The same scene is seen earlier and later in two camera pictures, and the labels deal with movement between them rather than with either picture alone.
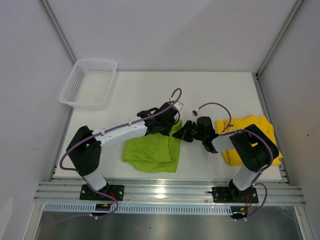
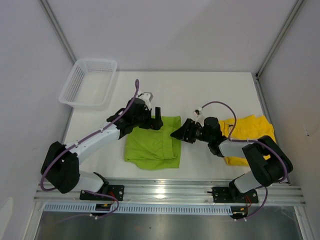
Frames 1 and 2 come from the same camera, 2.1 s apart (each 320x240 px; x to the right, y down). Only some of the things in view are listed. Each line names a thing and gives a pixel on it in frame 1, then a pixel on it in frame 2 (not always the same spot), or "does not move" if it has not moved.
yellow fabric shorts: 231,125 does not move
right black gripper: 183,133 does not move
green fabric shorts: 154,152 does not move
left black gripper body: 167,126 to 146,121
